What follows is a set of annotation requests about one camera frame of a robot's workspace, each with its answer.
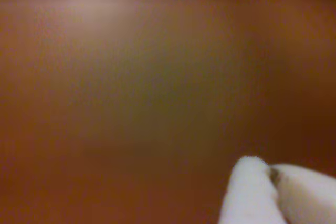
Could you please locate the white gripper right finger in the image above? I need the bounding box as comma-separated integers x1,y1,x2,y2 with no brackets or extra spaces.
270,163,336,224

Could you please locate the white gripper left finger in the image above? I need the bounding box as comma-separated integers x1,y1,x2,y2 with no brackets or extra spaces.
217,155,284,224

